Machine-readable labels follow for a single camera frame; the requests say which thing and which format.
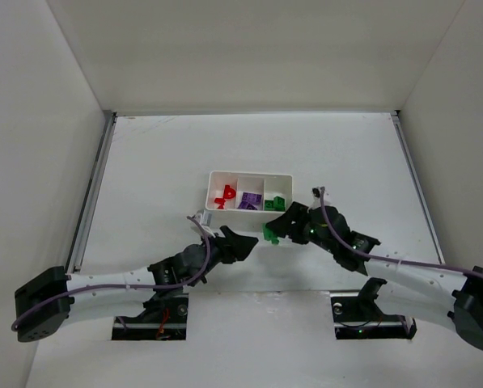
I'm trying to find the white compartment tray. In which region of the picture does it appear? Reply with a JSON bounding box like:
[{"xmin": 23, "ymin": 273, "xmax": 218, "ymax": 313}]
[{"xmin": 205, "ymin": 171, "xmax": 293, "ymax": 221}]

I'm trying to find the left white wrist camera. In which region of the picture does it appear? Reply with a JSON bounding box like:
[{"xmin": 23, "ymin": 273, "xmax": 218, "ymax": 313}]
[{"xmin": 194, "ymin": 209, "xmax": 212, "ymax": 226}]

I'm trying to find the green lego plate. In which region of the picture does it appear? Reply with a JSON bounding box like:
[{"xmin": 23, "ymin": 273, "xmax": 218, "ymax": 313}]
[{"xmin": 263, "ymin": 200, "xmax": 274, "ymax": 211}]

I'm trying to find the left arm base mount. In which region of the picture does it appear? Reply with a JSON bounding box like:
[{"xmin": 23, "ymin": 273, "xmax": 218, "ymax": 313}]
[{"xmin": 111, "ymin": 293, "xmax": 189, "ymax": 342}]

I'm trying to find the purple round flower lego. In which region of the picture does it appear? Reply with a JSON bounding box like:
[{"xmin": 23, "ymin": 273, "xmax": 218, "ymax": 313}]
[{"xmin": 237, "ymin": 201, "xmax": 258, "ymax": 211}]

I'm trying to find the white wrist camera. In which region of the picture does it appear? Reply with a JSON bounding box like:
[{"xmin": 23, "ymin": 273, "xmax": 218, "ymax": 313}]
[
  {"xmin": 311, "ymin": 187, "xmax": 328, "ymax": 203},
  {"xmin": 194, "ymin": 209, "xmax": 212, "ymax": 226}
]

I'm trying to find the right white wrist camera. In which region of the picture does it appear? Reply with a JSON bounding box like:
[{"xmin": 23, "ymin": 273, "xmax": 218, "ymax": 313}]
[{"xmin": 311, "ymin": 187, "xmax": 328, "ymax": 203}]

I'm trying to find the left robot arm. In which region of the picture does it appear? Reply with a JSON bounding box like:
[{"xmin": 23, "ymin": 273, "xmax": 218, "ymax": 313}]
[{"xmin": 11, "ymin": 226, "xmax": 258, "ymax": 343}]

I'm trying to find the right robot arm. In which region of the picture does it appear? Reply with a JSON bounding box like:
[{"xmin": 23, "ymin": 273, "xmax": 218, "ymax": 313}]
[{"xmin": 265, "ymin": 202, "xmax": 483, "ymax": 351}]

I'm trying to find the purple studded lego brick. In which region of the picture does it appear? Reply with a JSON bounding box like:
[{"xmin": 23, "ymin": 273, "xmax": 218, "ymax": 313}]
[{"xmin": 241, "ymin": 192, "xmax": 263, "ymax": 205}]

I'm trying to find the red arch lego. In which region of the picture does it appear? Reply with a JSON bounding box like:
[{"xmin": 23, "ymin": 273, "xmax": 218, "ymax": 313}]
[{"xmin": 222, "ymin": 184, "xmax": 236, "ymax": 200}]

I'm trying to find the green lego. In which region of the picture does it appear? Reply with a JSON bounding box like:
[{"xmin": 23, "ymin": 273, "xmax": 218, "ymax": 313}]
[
  {"xmin": 262, "ymin": 224, "xmax": 279, "ymax": 245},
  {"xmin": 273, "ymin": 196, "xmax": 286, "ymax": 212}
]

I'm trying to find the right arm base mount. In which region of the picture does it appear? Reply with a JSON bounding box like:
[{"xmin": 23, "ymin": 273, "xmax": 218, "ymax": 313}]
[{"xmin": 330, "ymin": 278, "xmax": 417, "ymax": 340}]

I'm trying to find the left aluminium rail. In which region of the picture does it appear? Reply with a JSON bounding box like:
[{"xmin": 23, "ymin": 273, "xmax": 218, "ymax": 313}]
[{"xmin": 65, "ymin": 110, "xmax": 117, "ymax": 273}]

